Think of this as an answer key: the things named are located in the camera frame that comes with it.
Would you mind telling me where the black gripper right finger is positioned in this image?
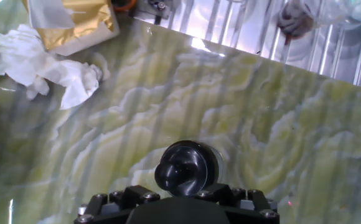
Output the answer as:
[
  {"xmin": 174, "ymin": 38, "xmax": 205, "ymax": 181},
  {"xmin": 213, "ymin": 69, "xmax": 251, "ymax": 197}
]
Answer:
[{"xmin": 195, "ymin": 183, "xmax": 280, "ymax": 224}]

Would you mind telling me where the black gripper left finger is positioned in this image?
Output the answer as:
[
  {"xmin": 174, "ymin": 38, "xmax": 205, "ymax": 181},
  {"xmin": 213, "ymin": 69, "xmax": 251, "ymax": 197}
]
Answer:
[{"xmin": 73, "ymin": 185, "xmax": 161, "ymax": 224}]

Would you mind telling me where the clear glass jar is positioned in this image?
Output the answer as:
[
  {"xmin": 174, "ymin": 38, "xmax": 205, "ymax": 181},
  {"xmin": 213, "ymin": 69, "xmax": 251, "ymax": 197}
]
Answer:
[{"xmin": 210, "ymin": 145, "xmax": 227, "ymax": 185}]

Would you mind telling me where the green marble pattern mat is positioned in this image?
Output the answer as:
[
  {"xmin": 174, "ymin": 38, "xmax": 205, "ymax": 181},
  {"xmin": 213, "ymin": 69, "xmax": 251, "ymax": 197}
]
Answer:
[{"xmin": 0, "ymin": 0, "xmax": 361, "ymax": 224}]

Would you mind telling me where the crumpled white tissue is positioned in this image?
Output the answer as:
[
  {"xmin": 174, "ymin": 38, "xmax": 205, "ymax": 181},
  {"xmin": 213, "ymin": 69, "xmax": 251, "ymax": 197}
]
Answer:
[{"xmin": 0, "ymin": 24, "xmax": 104, "ymax": 111}]

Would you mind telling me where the gold white tissue pack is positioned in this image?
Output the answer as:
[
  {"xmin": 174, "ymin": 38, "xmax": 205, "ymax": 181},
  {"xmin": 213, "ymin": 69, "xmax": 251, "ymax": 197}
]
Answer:
[{"xmin": 21, "ymin": 0, "xmax": 121, "ymax": 57}]

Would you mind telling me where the clear cup with brown residue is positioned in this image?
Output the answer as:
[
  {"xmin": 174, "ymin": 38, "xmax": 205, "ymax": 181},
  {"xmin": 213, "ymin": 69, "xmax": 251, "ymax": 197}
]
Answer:
[{"xmin": 276, "ymin": 0, "xmax": 361, "ymax": 40}]

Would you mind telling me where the orange cable loop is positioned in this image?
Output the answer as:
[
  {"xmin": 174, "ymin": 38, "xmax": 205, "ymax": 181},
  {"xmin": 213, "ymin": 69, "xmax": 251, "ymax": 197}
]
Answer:
[{"xmin": 111, "ymin": 0, "xmax": 138, "ymax": 13}]

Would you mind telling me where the metal bracket with bolts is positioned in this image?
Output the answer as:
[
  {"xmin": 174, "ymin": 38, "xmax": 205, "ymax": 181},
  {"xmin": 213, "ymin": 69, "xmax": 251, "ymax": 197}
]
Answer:
[{"xmin": 133, "ymin": 0, "xmax": 172, "ymax": 21}]

